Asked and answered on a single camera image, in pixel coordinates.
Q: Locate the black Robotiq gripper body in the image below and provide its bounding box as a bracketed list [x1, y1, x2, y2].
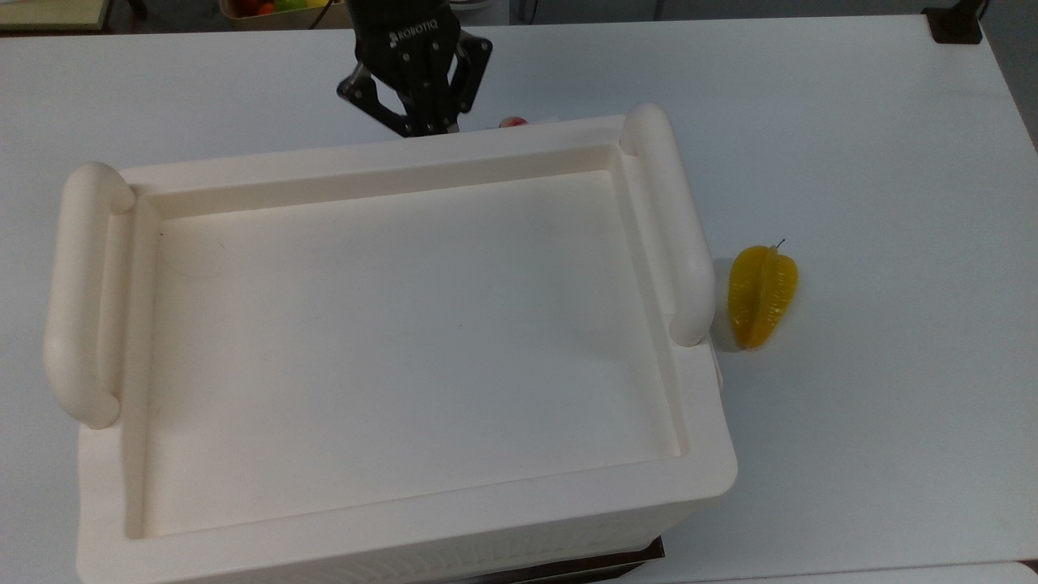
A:
[346, 0, 465, 124]

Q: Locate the yellowish flat board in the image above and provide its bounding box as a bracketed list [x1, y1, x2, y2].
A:
[0, 0, 113, 32]

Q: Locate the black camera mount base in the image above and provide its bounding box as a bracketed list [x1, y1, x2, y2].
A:
[922, 0, 988, 45]

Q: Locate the basket of toy fruit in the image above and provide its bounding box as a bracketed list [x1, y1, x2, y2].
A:
[218, 0, 350, 30]

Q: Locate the yellow toy starfruit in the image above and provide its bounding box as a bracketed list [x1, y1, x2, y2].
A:
[727, 238, 800, 351]

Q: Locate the white plastic tray with handles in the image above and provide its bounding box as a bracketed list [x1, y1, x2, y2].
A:
[43, 102, 740, 584]

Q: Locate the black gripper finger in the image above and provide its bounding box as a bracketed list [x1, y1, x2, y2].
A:
[441, 37, 494, 132]
[337, 62, 416, 138]

